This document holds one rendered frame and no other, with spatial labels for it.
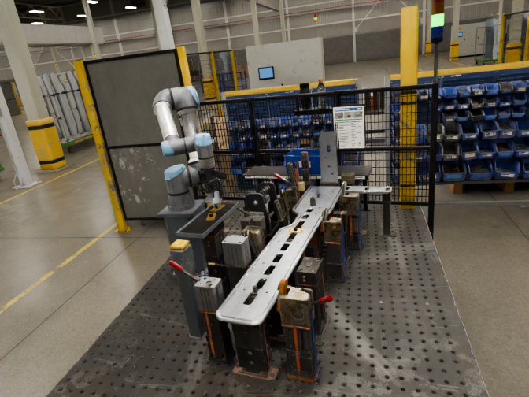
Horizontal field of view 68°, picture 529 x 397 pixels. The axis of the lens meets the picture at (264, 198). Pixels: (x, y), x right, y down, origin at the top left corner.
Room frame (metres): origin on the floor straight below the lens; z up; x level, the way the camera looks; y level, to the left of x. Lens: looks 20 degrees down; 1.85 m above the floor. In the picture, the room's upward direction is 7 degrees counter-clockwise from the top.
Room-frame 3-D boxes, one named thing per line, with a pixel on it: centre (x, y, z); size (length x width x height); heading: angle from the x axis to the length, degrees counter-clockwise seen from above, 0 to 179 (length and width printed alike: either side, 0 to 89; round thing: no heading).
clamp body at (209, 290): (1.30, 0.26, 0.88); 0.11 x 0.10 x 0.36; 66
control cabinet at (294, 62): (8.98, -0.83, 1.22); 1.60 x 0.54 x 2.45; 75
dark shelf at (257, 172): (2.68, -0.32, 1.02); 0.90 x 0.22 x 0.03; 66
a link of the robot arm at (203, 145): (1.79, 0.25, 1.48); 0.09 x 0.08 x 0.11; 16
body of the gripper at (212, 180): (1.78, 0.25, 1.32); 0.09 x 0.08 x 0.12; 145
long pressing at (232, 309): (1.75, -0.13, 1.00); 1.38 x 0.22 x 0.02; 156
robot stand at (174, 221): (2.06, 0.46, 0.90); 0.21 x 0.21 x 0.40; 75
